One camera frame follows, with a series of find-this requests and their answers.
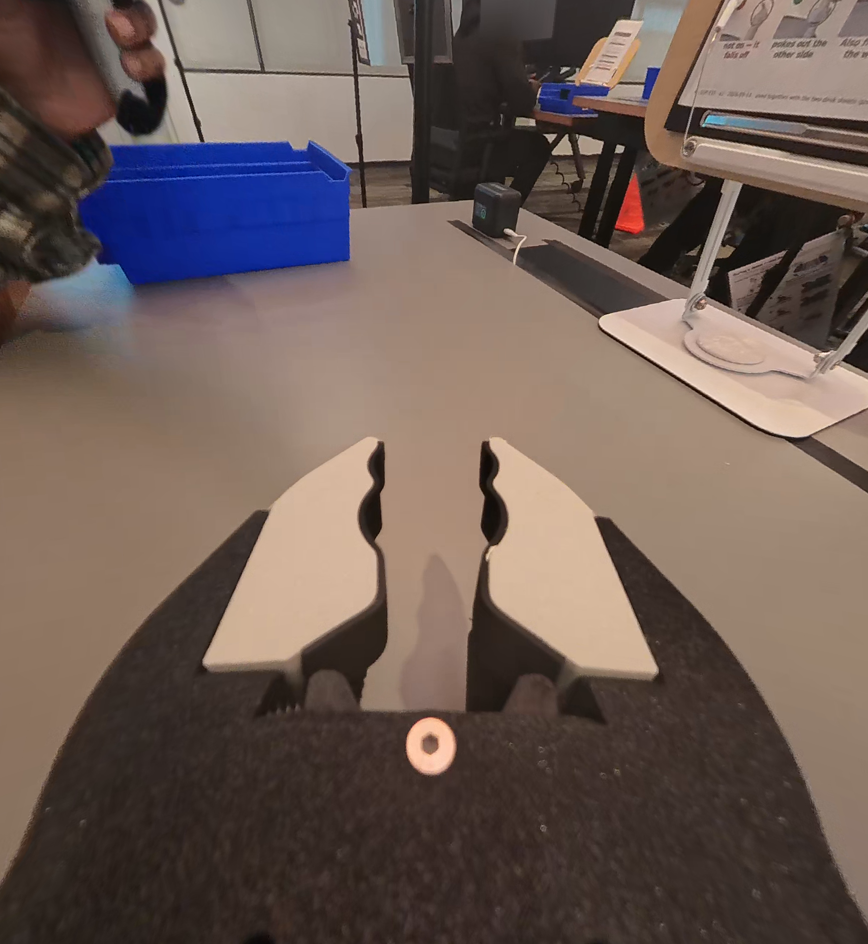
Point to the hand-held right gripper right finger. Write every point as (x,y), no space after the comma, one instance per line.
(559,575)

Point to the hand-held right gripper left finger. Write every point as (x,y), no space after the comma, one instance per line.
(308,560)

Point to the person's left forearm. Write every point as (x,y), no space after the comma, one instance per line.
(20,184)

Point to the person's left hand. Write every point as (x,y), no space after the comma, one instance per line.
(28,51)

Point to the blue plastic bin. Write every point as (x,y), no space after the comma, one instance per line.
(242,221)

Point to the black stand with tag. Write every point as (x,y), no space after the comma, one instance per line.
(358,37)

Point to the white tablet stand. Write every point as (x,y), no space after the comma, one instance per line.
(773,383)

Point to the black desk strip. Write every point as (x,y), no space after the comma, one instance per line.
(589,276)

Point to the grey framed panel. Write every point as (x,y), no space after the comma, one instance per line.
(404,29)

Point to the black monitor stand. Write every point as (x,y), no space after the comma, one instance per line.
(423,133)

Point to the printed paper sheet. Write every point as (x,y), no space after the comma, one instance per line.
(795,295)

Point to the orange cone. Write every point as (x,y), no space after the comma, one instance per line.
(631,214)

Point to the black power box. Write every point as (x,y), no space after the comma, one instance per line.
(494,210)

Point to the small blue bin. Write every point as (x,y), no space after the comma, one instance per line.
(566,99)

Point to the wooden desk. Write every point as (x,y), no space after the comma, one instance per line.
(618,105)

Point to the yellow paper folder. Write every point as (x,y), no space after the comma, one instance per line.
(611,55)

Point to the instruction board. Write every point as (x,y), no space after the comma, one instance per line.
(810,44)

